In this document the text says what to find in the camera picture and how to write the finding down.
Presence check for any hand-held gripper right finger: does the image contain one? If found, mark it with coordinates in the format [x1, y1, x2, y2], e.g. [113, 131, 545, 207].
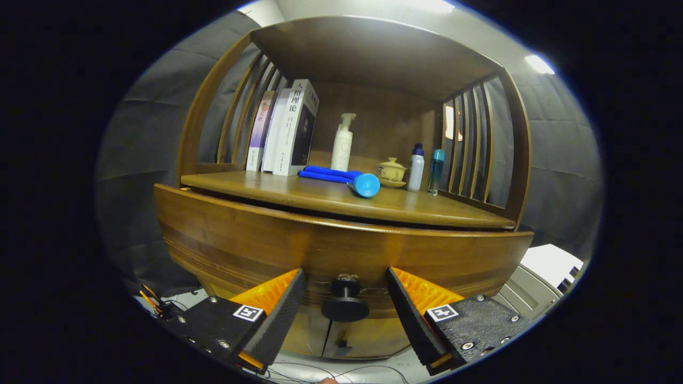
[386, 267, 531, 377]

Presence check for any blue and white cosmetic tube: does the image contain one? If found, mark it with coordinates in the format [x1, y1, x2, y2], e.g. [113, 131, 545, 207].
[347, 172, 381, 198]

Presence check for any wooden countertop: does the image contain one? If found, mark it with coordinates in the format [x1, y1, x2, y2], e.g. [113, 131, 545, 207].
[180, 163, 517, 231]

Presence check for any thin white book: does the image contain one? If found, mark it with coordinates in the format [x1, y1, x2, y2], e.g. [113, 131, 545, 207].
[261, 88, 291, 173]

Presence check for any black cable bundle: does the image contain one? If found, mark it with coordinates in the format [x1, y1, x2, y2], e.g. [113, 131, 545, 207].
[136, 284, 187, 321]

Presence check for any brown wooden cabinet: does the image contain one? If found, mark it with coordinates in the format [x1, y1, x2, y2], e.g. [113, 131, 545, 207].
[176, 15, 533, 361]

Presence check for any white book with portrait cover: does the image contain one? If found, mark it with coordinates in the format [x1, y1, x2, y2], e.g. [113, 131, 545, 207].
[273, 79, 320, 177]

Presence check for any brown wooden drawer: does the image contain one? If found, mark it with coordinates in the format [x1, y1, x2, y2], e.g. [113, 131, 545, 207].
[154, 183, 534, 322]

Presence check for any blue folded cloth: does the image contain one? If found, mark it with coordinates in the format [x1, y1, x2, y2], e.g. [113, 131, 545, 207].
[298, 165, 363, 184]

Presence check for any clear blue bottle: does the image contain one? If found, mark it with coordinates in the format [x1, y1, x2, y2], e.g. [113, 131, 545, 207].
[427, 149, 445, 195]

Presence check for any purple book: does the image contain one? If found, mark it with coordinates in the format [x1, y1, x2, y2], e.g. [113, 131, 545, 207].
[245, 90, 277, 172]

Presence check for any white bottle with blue cap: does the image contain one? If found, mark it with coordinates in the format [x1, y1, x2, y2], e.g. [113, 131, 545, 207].
[407, 143, 425, 193]

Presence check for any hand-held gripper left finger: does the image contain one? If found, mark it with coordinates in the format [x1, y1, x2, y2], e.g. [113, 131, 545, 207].
[173, 268, 307, 374]

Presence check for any small ceiling light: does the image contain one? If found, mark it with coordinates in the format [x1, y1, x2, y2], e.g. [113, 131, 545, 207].
[525, 54, 555, 75]

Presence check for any wooden cabinet door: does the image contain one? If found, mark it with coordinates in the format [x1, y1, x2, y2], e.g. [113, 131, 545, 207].
[280, 307, 332, 357]
[322, 315, 412, 359]

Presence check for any white pump bottle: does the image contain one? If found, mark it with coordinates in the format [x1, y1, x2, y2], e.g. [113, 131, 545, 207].
[330, 113, 357, 172]

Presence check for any white appliance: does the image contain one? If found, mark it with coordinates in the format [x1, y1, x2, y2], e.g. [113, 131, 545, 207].
[499, 244, 585, 321]

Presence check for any beige lidded teacup with saucer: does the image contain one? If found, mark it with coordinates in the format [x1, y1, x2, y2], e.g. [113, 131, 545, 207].
[377, 157, 408, 189]

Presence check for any large ceiling light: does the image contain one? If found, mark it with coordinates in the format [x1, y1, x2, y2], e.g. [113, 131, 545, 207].
[411, 0, 457, 14]

